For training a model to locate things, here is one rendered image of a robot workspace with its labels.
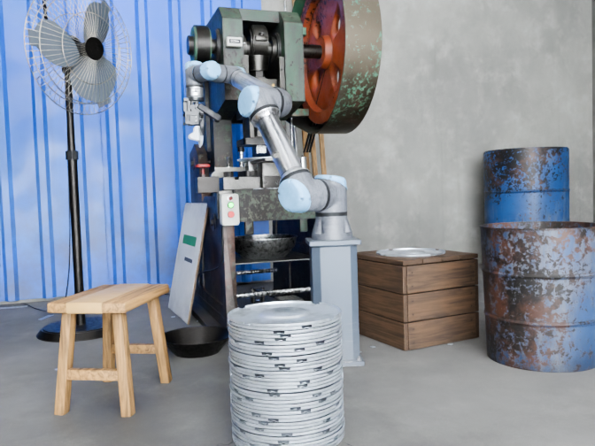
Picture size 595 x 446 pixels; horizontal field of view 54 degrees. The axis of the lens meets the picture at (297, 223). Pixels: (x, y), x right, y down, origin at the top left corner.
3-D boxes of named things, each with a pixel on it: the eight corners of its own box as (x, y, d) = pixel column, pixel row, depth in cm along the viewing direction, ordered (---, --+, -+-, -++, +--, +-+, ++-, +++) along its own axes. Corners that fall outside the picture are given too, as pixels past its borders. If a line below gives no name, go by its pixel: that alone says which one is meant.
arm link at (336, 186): (354, 211, 213) (353, 173, 212) (328, 212, 204) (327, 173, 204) (331, 211, 222) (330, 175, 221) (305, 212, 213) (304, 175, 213)
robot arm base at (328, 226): (355, 239, 207) (355, 211, 207) (313, 241, 206) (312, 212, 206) (349, 236, 222) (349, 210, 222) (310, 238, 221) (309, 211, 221)
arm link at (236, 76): (309, 96, 226) (240, 60, 258) (287, 93, 219) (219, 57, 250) (300, 124, 230) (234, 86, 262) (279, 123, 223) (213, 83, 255)
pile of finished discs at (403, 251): (460, 253, 242) (459, 251, 242) (403, 258, 229) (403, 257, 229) (416, 248, 268) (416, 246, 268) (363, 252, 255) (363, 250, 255)
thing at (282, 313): (361, 309, 153) (361, 306, 153) (297, 333, 130) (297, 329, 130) (274, 300, 170) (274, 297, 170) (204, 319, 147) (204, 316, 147)
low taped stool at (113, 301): (130, 419, 166) (124, 302, 164) (51, 417, 169) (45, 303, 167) (173, 380, 200) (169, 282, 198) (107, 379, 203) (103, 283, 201)
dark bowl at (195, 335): (243, 357, 225) (242, 338, 224) (163, 366, 215) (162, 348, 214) (226, 339, 253) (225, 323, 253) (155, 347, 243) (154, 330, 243)
